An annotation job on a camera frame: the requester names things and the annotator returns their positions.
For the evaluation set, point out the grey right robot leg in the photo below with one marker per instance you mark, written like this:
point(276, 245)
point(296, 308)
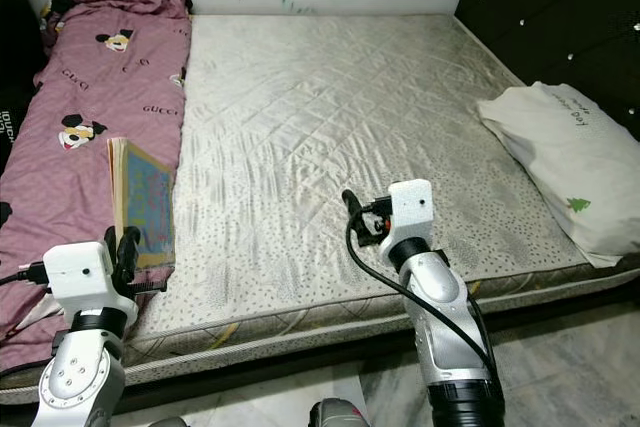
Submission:
point(340, 413)

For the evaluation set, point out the grey quilted mattress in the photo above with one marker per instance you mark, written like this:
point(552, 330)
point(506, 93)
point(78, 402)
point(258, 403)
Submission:
point(340, 107)

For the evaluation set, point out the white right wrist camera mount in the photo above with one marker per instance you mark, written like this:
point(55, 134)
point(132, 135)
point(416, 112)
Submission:
point(410, 209)

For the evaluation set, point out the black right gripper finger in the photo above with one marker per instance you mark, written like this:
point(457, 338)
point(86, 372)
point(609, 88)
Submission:
point(354, 213)

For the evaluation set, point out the grey robot leg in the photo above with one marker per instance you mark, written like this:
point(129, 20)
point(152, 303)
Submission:
point(340, 413)
point(170, 422)

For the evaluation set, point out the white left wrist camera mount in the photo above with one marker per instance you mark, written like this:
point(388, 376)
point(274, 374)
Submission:
point(78, 272)

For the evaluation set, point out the pink cartoon print blanket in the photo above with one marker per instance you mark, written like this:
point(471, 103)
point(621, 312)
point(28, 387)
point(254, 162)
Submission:
point(90, 177)

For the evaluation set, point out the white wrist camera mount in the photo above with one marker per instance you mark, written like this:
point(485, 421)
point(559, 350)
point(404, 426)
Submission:
point(410, 209)
point(78, 272)

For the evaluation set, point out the black tufted headboard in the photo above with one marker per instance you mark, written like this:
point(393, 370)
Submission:
point(560, 7)

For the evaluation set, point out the grey left robot leg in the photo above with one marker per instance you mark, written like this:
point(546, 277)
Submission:
point(170, 422)

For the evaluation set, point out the white pillow with green print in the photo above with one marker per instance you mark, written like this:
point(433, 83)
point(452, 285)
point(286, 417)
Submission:
point(565, 157)

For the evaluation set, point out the colourful children's picture book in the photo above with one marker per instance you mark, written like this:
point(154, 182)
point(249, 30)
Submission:
point(150, 202)

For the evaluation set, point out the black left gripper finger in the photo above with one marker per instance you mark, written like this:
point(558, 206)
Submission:
point(129, 253)

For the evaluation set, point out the black bag white lettering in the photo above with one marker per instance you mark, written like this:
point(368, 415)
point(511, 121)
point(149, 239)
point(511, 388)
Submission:
point(6, 127)

